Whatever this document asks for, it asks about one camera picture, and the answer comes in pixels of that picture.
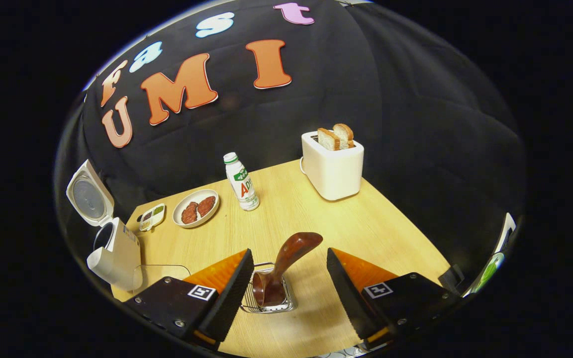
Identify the white drink bottle green cap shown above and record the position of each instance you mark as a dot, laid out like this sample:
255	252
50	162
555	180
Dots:
241	186

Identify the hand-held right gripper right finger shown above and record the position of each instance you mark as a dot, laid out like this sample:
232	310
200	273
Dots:
348	298

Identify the white green board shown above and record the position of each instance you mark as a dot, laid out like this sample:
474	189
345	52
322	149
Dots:
495	261

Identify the brown wooden spoon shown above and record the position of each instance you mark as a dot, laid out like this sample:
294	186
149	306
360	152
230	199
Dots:
289	253

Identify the white round plate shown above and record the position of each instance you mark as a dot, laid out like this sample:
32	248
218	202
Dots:
197	221

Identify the white toaster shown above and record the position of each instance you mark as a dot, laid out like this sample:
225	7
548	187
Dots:
334	171

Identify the clear rice container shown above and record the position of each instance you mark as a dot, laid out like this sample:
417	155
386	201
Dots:
164	271

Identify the white divided bean dish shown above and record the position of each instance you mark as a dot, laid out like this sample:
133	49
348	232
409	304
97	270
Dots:
153	216

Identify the white rice cooker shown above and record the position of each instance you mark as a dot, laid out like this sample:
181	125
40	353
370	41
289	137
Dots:
117	253

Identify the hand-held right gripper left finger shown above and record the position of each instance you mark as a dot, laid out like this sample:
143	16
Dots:
229	298

